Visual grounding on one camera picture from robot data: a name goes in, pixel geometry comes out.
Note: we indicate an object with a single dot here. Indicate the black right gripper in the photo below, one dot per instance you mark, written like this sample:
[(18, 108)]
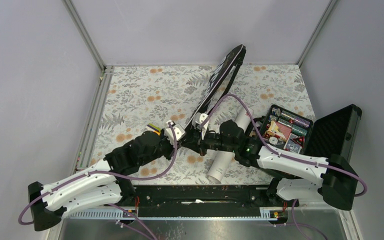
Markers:
[(201, 144)]

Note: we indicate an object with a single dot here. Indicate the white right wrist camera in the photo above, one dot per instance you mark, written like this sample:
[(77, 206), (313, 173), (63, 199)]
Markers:
[(200, 121)]

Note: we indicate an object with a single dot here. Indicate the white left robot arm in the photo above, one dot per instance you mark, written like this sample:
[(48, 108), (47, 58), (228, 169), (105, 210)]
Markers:
[(48, 203)]

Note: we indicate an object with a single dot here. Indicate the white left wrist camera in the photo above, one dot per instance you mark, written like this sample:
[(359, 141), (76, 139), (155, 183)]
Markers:
[(174, 131)]

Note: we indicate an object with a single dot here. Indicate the black poker chip case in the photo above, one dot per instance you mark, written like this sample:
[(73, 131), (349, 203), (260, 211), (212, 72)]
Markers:
[(331, 136)]

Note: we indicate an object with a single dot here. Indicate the white shuttlecock tube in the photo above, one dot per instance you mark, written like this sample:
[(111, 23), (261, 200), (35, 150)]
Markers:
[(232, 133)]

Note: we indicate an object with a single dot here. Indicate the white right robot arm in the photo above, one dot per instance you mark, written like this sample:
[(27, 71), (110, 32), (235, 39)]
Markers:
[(297, 176)]

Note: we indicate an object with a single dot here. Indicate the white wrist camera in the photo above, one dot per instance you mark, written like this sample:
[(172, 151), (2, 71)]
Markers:
[(200, 121), (174, 131)]

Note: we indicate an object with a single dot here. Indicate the black racket bag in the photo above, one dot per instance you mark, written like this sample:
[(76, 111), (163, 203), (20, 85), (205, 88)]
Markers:
[(226, 70)]

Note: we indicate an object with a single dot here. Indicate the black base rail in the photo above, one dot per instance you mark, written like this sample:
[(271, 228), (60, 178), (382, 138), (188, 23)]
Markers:
[(204, 201)]

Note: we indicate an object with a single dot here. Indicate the yellow orange small toy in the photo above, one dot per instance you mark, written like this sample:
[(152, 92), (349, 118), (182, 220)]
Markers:
[(153, 128)]

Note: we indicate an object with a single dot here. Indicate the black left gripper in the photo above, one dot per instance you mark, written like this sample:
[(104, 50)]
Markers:
[(168, 156)]

